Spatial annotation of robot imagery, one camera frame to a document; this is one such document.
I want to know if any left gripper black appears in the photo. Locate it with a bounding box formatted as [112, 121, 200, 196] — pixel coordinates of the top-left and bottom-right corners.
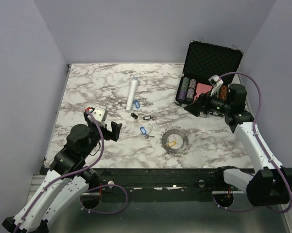
[82, 112, 122, 158]

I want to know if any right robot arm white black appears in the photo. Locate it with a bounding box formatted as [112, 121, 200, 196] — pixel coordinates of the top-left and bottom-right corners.
[185, 84, 292, 207]

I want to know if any red playing cards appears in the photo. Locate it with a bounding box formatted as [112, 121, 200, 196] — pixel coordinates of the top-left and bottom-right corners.
[193, 83, 212, 102]

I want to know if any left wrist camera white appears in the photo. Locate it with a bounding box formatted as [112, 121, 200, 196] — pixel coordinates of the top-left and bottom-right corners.
[91, 107, 108, 122]

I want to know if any black glossy tag key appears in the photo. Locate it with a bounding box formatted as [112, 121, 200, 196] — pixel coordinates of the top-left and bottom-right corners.
[131, 113, 138, 123]

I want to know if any metal keyring disc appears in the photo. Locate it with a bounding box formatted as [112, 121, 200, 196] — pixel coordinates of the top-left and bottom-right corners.
[160, 127, 189, 154]

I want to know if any black white tag key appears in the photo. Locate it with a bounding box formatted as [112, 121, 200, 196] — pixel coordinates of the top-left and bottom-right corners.
[142, 116, 155, 121]

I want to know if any purple grey chip stack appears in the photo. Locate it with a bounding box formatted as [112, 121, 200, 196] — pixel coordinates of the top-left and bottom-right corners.
[186, 79, 197, 101]

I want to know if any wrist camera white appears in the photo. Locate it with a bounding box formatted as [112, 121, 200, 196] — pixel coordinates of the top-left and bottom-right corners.
[208, 75, 223, 96]
[91, 107, 108, 122]

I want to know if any black poker chip case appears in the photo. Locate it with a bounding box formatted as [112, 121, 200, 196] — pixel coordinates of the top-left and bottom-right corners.
[175, 41, 243, 106]

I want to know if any blue tag key front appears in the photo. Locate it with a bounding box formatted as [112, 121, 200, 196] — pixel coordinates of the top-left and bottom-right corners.
[140, 126, 155, 139]

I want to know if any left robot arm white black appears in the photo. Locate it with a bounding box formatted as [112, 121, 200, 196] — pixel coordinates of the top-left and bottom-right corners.
[2, 107, 122, 233]

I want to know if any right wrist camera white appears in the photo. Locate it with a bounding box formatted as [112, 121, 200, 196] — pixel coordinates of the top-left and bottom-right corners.
[208, 75, 223, 96]

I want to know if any purple green chip stack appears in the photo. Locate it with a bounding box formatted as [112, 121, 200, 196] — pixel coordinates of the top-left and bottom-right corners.
[177, 77, 189, 102]

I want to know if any blue tag key by microphone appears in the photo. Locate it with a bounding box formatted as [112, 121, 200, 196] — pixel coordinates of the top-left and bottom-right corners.
[134, 100, 140, 109]

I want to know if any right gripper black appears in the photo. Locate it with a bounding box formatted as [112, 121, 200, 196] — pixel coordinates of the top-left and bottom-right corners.
[185, 86, 232, 117]

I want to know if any white microphone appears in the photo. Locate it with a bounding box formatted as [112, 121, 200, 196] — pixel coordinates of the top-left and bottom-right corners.
[125, 77, 138, 112]

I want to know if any black mounting rail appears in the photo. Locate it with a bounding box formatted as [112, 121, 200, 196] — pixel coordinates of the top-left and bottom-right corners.
[73, 168, 253, 209]

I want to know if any orange black chip stack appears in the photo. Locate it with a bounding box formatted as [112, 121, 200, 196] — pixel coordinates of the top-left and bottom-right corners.
[219, 85, 228, 100]

